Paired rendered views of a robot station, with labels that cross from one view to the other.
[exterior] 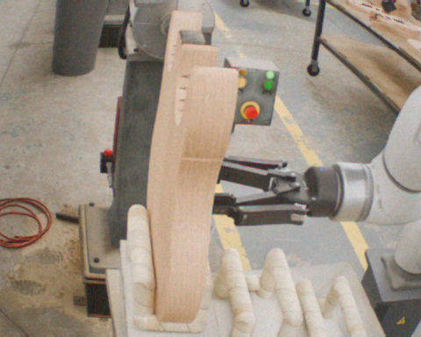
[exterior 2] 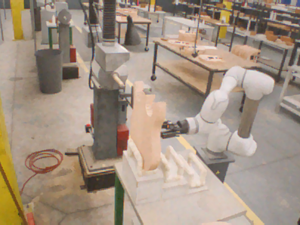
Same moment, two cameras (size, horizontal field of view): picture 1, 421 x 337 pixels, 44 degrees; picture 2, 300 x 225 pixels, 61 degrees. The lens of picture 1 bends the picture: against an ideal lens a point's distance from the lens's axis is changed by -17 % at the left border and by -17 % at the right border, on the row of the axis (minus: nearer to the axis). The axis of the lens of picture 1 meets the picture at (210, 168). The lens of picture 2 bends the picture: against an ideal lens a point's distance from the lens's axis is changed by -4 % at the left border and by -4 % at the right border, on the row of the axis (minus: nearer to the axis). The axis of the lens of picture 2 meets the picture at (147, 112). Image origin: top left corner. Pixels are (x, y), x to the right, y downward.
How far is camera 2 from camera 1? 56 cm
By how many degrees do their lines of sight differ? 9
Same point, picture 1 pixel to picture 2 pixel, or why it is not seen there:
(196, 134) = (157, 118)
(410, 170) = (211, 117)
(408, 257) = (213, 146)
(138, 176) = (104, 131)
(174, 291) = (153, 158)
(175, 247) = (153, 146)
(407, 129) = (208, 106)
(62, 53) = (45, 83)
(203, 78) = (159, 105)
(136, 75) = (100, 95)
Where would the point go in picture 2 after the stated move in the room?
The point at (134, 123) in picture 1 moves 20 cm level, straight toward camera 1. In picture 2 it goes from (101, 113) to (105, 124)
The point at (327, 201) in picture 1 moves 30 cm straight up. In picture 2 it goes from (184, 129) to (194, 74)
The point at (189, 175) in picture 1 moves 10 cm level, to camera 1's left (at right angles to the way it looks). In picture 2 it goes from (155, 127) to (132, 127)
